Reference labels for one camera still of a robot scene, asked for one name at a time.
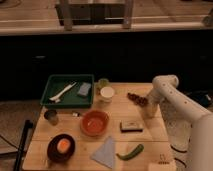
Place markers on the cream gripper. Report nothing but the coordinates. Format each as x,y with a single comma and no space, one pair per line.
151,109

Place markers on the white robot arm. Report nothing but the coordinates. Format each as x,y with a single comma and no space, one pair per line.
200,148

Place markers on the red bowl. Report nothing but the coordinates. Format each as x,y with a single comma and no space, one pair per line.
94,123

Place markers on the dark brown bowl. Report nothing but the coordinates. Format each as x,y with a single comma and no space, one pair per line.
54,155

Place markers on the black whiteboard eraser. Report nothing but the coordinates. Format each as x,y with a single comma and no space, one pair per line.
130,126

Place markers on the green chili pepper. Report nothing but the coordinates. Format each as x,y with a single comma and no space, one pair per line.
136,151

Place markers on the white cup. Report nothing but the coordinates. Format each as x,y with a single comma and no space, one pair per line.
107,94

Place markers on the green cup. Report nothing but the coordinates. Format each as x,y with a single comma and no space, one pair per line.
103,82

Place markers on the grey folded cloth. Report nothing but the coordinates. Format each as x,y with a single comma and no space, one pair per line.
105,154

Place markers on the blue sponge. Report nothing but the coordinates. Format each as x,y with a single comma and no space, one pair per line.
84,89

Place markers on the green plastic tray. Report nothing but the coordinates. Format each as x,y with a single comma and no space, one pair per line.
68,91

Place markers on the orange fruit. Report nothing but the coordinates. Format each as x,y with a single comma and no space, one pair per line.
63,145

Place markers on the white scrub brush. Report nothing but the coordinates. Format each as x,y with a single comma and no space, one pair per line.
56,98

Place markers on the small metal cup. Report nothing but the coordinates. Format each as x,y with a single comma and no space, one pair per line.
51,116

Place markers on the black table leg stand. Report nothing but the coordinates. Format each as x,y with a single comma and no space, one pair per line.
27,126

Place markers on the wooden stool frame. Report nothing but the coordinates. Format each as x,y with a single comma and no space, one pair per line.
96,15

